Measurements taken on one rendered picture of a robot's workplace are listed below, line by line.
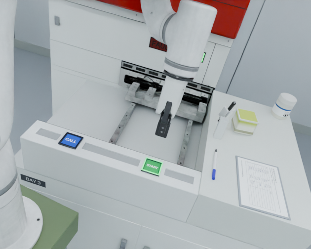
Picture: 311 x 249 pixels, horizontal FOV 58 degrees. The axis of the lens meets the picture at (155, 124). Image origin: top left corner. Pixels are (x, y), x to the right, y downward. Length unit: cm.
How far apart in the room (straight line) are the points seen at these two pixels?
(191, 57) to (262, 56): 224
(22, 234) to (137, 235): 44
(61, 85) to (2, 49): 113
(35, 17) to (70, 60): 193
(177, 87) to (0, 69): 37
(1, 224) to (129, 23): 92
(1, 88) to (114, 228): 73
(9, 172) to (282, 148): 90
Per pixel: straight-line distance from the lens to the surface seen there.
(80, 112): 124
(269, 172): 100
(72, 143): 88
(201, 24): 63
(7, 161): 59
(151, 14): 67
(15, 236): 74
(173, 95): 65
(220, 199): 83
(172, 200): 86
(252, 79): 295
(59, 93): 160
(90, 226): 110
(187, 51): 63
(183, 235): 99
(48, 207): 81
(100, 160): 84
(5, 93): 45
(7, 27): 44
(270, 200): 91
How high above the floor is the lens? 157
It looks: 38 degrees down
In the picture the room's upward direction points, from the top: 14 degrees clockwise
